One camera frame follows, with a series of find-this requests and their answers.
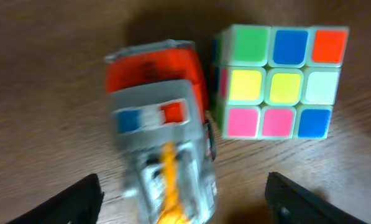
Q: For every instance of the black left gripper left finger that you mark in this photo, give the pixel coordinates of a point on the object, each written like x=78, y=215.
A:
x=78, y=204

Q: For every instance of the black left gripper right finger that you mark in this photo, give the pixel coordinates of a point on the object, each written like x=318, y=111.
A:
x=291, y=203

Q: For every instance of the grey red toy truck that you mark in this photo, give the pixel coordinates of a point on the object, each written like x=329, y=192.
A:
x=158, y=99

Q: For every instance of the colourful puzzle cube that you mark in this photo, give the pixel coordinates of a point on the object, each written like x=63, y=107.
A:
x=276, y=82

